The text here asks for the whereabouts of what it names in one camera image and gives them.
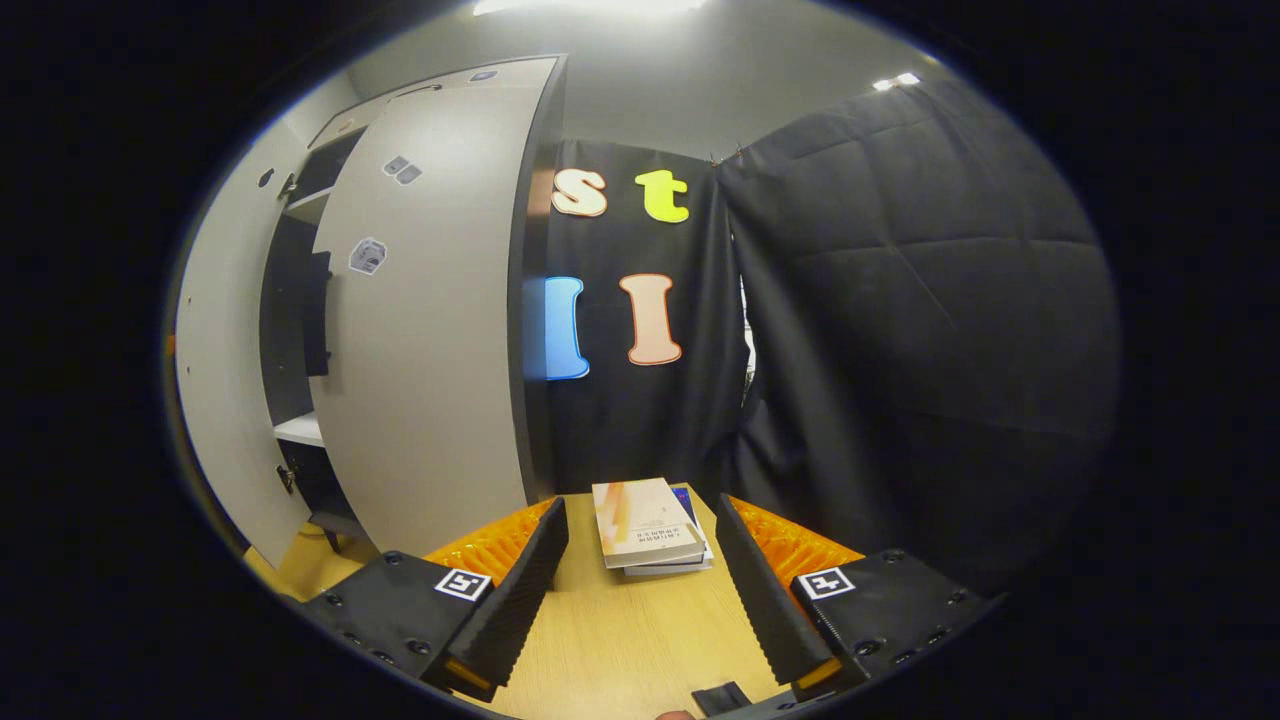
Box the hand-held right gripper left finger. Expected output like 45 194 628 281
300 495 571 703

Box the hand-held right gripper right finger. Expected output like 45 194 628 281
715 493 996 703

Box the white cabinet shelf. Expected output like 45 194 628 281
273 410 326 448
283 185 333 226

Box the blue cover book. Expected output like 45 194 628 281
625 487 715 578

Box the dark quilted cloth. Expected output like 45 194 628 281
715 78 1123 596

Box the grey cabinet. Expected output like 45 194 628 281
260 55 566 551

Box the grey cabinet door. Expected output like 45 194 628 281
310 85 556 558
175 120 313 569

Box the black backdrop cloth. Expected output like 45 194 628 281
545 140 751 506

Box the white orange cover book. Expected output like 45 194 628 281
592 478 708 569

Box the large ceiling light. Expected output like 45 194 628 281
470 0 706 16

